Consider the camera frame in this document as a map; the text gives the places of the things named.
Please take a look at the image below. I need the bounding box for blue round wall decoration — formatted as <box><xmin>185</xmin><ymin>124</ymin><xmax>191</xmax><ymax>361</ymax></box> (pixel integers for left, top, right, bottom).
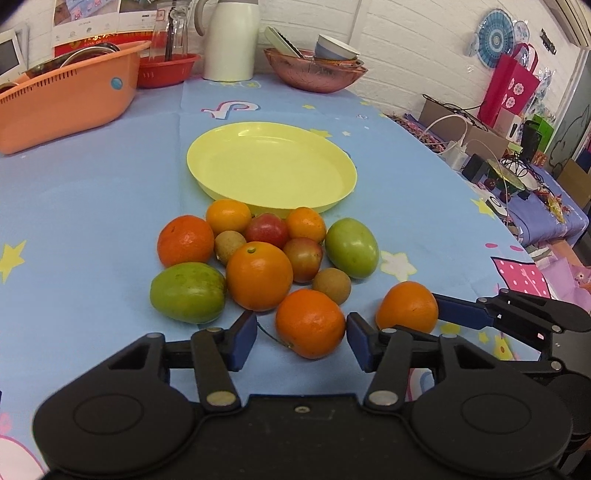
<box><xmin>476</xmin><ymin>9</ymin><xmax>515</xmax><ymax>69</ymax></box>

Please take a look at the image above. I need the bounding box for green white plate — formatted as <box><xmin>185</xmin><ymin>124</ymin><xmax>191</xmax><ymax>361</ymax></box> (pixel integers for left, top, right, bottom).
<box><xmin>264</xmin><ymin>26</ymin><xmax>304</xmax><ymax>59</ymax></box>

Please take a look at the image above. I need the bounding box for red plum front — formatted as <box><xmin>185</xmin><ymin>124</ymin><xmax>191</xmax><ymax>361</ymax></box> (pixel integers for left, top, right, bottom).
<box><xmin>283</xmin><ymin>238</ymin><xmax>324</xmax><ymax>284</ymax></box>

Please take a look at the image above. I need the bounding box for yellow plastic plate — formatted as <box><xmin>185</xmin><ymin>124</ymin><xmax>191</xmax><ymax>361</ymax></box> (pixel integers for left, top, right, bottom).
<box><xmin>186</xmin><ymin>122</ymin><xmax>358</xmax><ymax>216</ymax></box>

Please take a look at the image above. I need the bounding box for large orange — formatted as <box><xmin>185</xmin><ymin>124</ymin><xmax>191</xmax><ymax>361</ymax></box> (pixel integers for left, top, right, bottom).
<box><xmin>225</xmin><ymin>241</ymin><xmax>294</xmax><ymax>312</ymax></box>

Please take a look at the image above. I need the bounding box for pink gift bag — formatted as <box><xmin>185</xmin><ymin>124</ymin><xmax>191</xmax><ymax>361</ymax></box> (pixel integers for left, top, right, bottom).
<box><xmin>478</xmin><ymin>43</ymin><xmax>540</xmax><ymax>127</ymax></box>

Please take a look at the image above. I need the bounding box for orange with stem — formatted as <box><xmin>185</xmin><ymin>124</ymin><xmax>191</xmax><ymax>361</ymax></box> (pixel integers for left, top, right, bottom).
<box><xmin>274</xmin><ymin>289</ymin><xmax>346</xmax><ymax>360</ymax></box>

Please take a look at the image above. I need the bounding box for cardboard box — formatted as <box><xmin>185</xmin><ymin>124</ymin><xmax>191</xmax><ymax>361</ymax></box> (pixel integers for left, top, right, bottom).
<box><xmin>419</xmin><ymin>98</ymin><xmax>509</xmax><ymax>159</ymax></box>

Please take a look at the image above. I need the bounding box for white blue ceramic bowl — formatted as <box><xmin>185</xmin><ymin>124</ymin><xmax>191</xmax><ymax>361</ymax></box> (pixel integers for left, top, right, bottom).
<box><xmin>315</xmin><ymin>34</ymin><xmax>360</xmax><ymax>60</ymax></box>

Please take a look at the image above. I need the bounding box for dark orange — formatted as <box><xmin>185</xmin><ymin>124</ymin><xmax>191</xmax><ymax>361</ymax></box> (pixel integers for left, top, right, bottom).
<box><xmin>156</xmin><ymin>215</ymin><xmax>214</xmax><ymax>268</ymax></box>

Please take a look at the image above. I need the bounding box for glass pitcher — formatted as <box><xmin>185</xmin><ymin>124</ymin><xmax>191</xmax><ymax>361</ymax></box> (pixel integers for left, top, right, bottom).
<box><xmin>149</xmin><ymin>0</ymin><xmax>190</xmax><ymax>62</ymax></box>

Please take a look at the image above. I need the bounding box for red plum back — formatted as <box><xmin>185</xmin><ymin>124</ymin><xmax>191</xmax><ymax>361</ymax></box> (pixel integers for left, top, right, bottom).
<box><xmin>243</xmin><ymin>213</ymin><xmax>290</xmax><ymax>249</ymax></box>

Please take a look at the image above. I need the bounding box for red plum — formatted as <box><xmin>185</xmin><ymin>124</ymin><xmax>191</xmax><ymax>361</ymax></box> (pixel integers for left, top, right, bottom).
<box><xmin>283</xmin><ymin>238</ymin><xmax>324</xmax><ymax>284</ymax></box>
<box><xmin>243</xmin><ymin>213</ymin><xmax>290</xmax><ymax>249</ymax></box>

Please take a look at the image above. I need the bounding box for orange plastic basket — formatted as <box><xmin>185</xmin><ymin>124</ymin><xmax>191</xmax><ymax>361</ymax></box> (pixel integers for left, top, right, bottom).
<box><xmin>1</xmin><ymin>41</ymin><xmax>150</xmax><ymax>155</ymax></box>

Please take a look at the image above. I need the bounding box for blue patterned tablecloth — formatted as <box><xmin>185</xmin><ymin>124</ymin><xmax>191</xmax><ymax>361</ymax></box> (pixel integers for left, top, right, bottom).
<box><xmin>1</xmin><ymin>76</ymin><xmax>529</xmax><ymax>479</ymax></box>

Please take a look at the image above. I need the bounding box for small orange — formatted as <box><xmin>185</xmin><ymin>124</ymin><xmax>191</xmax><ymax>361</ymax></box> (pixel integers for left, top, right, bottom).
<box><xmin>205</xmin><ymin>199</ymin><xmax>252</xmax><ymax>236</ymax></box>
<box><xmin>286</xmin><ymin>207</ymin><xmax>327</xmax><ymax>244</ymax></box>

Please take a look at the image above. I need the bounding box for white countertop appliance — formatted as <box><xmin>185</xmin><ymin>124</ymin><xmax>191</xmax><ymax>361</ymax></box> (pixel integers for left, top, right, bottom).
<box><xmin>0</xmin><ymin>23</ymin><xmax>29</xmax><ymax>84</ymax></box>

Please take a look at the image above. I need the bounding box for brown kiwi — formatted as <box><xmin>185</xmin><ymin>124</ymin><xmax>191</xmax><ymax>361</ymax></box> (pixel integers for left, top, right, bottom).
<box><xmin>311</xmin><ymin>267</ymin><xmax>352</xmax><ymax>305</ymax></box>
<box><xmin>214</xmin><ymin>230</ymin><xmax>246</xmax><ymax>266</ymax></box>

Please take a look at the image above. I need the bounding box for pink glass bowl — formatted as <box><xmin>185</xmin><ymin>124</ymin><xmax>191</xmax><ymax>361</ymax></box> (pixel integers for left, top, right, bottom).
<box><xmin>263</xmin><ymin>48</ymin><xmax>368</xmax><ymax>94</ymax></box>

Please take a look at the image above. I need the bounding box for white thermos jug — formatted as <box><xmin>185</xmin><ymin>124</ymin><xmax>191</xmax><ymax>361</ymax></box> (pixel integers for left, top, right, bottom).
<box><xmin>193</xmin><ymin>0</ymin><xmax>260</xmax><ymax>82</ymax></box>

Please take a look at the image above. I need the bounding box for red plastic basket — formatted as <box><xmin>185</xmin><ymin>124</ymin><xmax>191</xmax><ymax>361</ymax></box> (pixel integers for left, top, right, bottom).
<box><xmin>137</xmin><ymin>54</ymin><xmax>200</xmax><ymax>89</ymax></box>

